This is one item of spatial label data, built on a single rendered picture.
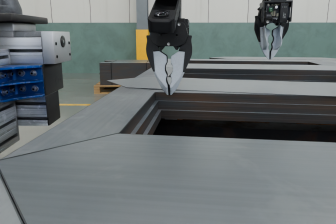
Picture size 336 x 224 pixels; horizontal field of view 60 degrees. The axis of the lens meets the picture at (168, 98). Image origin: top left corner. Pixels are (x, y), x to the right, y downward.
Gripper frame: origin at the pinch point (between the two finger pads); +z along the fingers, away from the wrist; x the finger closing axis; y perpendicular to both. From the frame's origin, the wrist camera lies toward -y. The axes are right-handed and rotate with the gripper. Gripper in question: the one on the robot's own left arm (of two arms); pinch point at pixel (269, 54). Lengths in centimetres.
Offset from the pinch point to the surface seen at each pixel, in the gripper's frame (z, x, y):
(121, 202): 6, -23, 69
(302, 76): 8.4, 14.3, -16.7
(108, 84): 74, -189, -390
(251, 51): 35, 91, -701
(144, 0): -92, -174, -630
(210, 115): 10.2, -16.4, 29.1
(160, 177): 6, -21, 65
